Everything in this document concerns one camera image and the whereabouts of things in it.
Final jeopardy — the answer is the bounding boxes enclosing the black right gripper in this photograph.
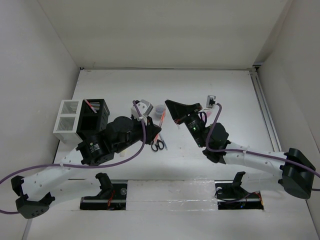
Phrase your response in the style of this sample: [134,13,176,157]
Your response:
[165,100,207,148]

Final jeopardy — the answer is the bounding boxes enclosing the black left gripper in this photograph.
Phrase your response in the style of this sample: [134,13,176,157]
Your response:
[113,115,161,154]

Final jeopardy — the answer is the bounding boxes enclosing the orange highlighter pen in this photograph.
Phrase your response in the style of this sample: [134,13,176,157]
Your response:
[154,108,166,142]

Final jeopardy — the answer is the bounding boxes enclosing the red highlighter pen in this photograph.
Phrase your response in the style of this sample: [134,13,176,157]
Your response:
[84,99,97,114]

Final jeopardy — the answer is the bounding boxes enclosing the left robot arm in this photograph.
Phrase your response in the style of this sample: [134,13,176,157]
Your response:
[11,116,162,219]

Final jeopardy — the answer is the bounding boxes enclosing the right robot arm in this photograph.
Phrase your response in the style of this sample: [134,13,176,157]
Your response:
[165,100,318,200]

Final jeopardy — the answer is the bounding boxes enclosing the jar of paper clips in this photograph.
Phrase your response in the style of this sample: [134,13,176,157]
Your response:
[154,104,166,119]

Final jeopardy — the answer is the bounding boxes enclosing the yellow highlighter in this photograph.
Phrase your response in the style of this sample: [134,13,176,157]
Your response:
[119,150,127,158]

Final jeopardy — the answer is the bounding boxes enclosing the pink purple highlighter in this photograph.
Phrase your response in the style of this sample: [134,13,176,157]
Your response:
[203,109,213,118]

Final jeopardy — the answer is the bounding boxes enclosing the blue ballpoint pen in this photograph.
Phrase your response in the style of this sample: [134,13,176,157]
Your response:
[159,133,168,151]

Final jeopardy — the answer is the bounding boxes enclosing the black slotted container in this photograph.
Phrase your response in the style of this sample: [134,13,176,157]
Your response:
[76,98,110,140]

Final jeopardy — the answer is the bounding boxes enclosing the white slotted container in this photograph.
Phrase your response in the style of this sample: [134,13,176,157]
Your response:
[53,99,82,147]

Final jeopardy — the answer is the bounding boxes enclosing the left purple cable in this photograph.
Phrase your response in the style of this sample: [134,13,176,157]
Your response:
[0,99,148,215]

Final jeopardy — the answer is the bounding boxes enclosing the purple cable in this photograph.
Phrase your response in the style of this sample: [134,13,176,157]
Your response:
[204,102,320,192]
[0,99,148,215]

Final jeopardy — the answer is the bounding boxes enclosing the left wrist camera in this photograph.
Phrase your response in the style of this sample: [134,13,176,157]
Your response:
[131,99,154,124]

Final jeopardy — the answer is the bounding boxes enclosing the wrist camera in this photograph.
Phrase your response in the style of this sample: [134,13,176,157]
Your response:
[205,95,216,109]
[131,99,154,124]

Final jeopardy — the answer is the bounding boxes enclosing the black handled scissors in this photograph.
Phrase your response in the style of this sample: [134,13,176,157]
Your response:
[150,139,165,152]

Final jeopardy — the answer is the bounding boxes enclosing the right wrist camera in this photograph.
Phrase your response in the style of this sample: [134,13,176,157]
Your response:
[205,95,216,109]

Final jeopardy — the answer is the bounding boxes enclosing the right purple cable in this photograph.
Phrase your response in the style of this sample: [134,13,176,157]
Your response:
[204,102,320,192]

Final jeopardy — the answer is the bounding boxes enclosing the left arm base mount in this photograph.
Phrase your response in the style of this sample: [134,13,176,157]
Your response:
[79,172,128,211]

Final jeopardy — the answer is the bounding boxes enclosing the aluminium rail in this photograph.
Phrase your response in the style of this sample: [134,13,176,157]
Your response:
[249,65,291,173]

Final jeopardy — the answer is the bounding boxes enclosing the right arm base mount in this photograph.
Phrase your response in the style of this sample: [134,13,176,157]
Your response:
[214,171,264,211]

